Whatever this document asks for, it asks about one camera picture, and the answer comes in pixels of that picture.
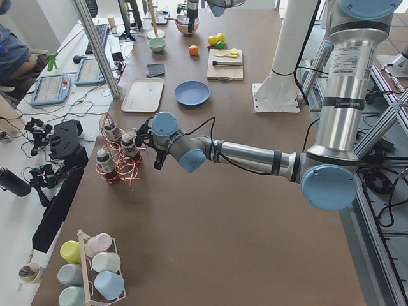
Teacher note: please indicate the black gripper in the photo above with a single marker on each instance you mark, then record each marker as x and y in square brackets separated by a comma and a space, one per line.
[158, 155]
[191, 9]

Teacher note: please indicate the blue plate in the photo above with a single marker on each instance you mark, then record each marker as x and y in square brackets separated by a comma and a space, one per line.
[191, 93]

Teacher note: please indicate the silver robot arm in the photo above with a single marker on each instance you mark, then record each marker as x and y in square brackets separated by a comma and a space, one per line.
[217, 7]
[326, 170]

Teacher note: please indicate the pink ice bowl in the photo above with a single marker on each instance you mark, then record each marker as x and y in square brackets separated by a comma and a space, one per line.
[182, 22]

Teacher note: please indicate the orange mandarin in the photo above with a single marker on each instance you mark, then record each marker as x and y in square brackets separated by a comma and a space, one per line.
[193, 50]

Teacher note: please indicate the whole yellow lemon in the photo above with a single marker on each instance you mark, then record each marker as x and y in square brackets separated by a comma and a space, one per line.
[212, 40]
[221, 37]

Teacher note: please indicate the green lime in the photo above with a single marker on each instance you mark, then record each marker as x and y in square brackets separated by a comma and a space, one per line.
[220, 45]

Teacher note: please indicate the wooden cup stand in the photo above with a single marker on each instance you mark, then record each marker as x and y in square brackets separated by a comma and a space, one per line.
[156, 32]

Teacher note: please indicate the mint green bowl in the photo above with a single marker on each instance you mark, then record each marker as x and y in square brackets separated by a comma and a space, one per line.
[157, 44]

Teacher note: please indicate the steel muddler black tip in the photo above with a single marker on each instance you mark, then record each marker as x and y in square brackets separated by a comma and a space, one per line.
[226, 64]

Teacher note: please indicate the lemon half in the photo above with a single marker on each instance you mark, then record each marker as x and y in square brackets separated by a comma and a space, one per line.
[234, 51]

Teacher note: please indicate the grey folded cloth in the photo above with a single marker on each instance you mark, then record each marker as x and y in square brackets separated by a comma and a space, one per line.
[156, 69]

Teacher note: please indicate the tea bottle white cap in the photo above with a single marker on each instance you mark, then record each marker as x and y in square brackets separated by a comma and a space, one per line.
[106, 167]

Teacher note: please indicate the bamboo cutting board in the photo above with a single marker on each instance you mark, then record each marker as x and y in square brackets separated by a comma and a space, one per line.
[224, 73]

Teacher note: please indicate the cream rabbit tray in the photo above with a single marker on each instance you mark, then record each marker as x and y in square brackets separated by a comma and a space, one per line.
[143, 95]

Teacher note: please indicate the black keyboard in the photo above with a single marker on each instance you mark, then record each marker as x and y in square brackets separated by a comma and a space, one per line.
[102, 34]

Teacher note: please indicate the pink cup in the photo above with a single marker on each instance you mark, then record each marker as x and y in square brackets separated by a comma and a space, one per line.
[97, 244]

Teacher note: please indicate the blue teach pendant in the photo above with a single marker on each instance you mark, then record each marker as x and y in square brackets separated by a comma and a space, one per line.
[51, 89]
[89, 73]

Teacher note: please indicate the white cup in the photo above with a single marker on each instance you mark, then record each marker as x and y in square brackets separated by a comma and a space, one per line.
[106, 261]

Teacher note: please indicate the yellow cup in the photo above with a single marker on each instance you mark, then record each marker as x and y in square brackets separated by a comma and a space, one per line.
[70, 252]

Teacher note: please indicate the light blue cup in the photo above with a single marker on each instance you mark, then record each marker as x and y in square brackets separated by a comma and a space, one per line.
[110, 285]

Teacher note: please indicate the grey cup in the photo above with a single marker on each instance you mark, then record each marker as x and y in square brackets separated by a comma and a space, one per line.
[70, 275]

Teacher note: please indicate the black water bottle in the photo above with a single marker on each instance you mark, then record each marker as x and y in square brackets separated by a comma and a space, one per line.
[13, 183]

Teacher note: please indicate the mint green cup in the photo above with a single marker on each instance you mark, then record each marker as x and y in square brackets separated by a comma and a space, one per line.
[72, 296]

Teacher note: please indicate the seated person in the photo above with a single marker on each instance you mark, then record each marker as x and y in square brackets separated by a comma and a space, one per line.
[16, 59]

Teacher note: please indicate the paper cup with tools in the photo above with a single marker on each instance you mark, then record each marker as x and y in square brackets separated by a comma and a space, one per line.
[31, 273]

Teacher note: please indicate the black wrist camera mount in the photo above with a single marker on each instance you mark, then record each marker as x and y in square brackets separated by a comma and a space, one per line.
[144, 135]

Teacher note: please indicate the copper wire bottle rack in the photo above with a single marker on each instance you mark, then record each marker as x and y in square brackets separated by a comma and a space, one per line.
[126, 168]

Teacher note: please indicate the aluminium frame post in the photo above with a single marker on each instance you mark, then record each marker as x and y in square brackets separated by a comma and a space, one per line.
[99, 51]

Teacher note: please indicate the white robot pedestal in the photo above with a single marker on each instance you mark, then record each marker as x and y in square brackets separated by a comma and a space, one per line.
[278, 92]

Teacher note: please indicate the white wire cup rack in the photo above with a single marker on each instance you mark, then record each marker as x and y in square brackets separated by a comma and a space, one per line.
[92, 295]

